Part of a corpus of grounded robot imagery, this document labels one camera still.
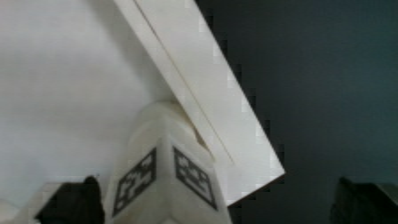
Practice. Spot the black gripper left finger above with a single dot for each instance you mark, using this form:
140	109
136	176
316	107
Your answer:
74	206

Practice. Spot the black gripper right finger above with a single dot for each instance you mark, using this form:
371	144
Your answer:
365	203

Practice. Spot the white square table top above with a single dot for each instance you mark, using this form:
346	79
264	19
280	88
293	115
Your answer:
79	83

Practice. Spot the white fence wall rail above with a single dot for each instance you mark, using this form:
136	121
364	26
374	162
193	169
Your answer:
216	104

